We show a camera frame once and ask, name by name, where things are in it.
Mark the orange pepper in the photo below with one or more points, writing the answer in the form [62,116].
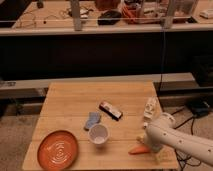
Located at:
[139,150]

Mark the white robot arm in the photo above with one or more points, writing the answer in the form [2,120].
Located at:
[161,131]

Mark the black and red box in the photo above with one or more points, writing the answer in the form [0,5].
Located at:
[111,110]

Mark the blue crumpled cloth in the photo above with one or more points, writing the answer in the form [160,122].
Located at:
[94,118]

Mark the white paper cup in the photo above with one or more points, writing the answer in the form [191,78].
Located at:
[98,134]

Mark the white plastic toy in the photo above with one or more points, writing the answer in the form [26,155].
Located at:
[149,111]

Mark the black bag on bench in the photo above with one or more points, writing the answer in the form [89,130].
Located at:
[109,17]

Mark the orange plate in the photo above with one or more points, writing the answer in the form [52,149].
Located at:
[57,151]

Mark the black power adapter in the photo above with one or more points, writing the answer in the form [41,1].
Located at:
[199,108]

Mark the metal post right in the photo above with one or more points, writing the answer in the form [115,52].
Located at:
[168,19]

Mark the metal post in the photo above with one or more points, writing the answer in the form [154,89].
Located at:
[75,8]
[168,19]

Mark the metal post left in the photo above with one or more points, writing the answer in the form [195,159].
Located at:
[75,8]

